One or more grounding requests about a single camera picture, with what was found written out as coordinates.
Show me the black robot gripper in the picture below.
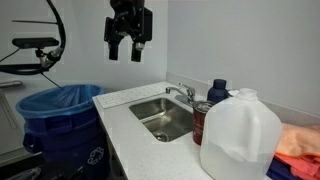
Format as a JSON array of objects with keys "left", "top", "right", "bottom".
[{"left": 104, "top": 0, "right": 154, "bottom": 63}]

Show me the chrome tap faucet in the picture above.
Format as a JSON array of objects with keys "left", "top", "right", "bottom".
[{"left": 165, "top": 83, "right": 198, "bottom": 107}]

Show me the white keyboard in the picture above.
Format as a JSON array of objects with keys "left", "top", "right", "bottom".
[{"left": 94, "top": 82, "right": 178, "bottom": 110}]

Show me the stainless steel sink basin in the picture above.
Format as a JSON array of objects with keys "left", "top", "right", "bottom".
[{"left": 128, "top": 96, "right": 195, "bottom": 143}]

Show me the blue plastic bin liner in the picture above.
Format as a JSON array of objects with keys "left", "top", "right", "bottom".
[{"left": 15, "top": 84, "right": 106, "bottom": 120}]

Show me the dark blue bottle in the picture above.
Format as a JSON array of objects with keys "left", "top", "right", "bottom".
[{"left": 206, "top": 78, "right": 231, "bottom": 104}]

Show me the blue recycling bin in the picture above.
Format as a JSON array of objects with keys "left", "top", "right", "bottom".
[{"left": 22, "top": 105, "right": 111, "bottom": 180}]

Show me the translucent plastic gallon jug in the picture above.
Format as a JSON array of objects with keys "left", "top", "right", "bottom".
[{"left": 199, "top": 88, "right": 283, "bottom": 180}]

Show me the orange cloth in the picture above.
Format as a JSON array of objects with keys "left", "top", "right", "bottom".
[{"left": 275, "top": 123, "right": 320, "bottom": 158}]

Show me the dark blue cloth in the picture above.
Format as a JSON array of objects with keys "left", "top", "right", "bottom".
[{"left": 266, "top": 157, "right": 303, "bottom": 180}]

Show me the red cloth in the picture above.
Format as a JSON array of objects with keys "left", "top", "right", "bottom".
[{"left": 273, "top": 152, "right": 320, "bottom": 180}]

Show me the thick black cable hose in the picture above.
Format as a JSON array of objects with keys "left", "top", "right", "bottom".
[{"left": 0, "top": 0, "right": 67, "bottom": 76}]

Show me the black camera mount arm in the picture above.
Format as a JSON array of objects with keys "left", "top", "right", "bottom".
[{"left": 34, "top": 48, "right": 47, "bottom": 64}]

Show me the black bar-shaped camera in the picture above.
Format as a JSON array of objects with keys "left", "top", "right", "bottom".
[{"left": 12, "top": 37, "right": 60, "bottom": 49}]

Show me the grey wall handrail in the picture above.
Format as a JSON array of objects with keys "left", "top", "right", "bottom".
[{"left": 0, "top": 80, "right": 24, "bottom": 89}]

